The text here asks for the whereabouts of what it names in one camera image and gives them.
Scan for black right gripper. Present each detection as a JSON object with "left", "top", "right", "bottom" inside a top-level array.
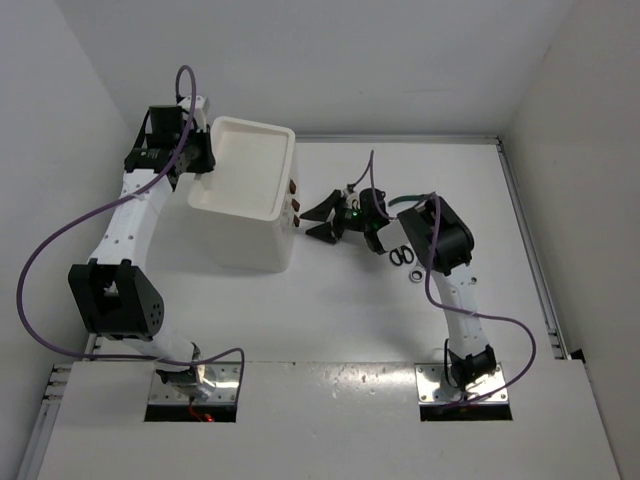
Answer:
[{"left": 302, "top": 191, "right": 371, "bottom": 244}]

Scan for white drawer cabinet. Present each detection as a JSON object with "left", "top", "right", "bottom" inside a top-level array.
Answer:
[{"left": 150, "top": 116, "right": 301, "bottom": 273}]

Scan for green handled pliers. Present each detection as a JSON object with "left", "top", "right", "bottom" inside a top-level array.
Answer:
[{"left": 387, "top": 193, "right": 433, "bottom": 207}]

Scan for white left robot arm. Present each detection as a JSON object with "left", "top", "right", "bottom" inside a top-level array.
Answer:
[{"left": 68, "top": 94, "right": 215, "bottom": 401}]

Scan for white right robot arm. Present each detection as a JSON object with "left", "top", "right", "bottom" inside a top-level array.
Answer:
[{"left": 300, "top": 186, "right": 497, "bottom": 401}]

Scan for long silver ratchet wrench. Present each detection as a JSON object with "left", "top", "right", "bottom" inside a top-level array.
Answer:
[{"left": 409, "top": 269, "right": 424, "bottom": 283}]

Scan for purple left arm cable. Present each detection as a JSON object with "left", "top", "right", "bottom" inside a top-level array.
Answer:
[{"left": 16, "top": 64, "right": 246, "bottom": 396}]

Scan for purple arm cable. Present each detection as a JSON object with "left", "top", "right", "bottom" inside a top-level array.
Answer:
[
  {"left": 344, "top": 149, "right": 537, "bottom": 412},
  {"left": 16, "top": 64, "right": 246, "bottom": 396}
]

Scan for black handled scissors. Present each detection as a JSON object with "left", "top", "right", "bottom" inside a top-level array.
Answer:
[{"left": 388, "top": 245, "right": 415, "bottom": 266}]

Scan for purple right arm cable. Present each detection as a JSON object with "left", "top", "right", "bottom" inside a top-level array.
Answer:
[{"left": 344, "top": 149, "right": 537, "bottom": 412}]

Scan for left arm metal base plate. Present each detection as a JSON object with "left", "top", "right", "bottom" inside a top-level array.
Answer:
[{"left": 148, "top": 362, "right": 242, "bottom": 407}]

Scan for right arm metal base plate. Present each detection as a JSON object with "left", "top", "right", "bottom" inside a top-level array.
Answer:
[{"left": 416, "top": 362, "right": 511, "bottom": 407}]

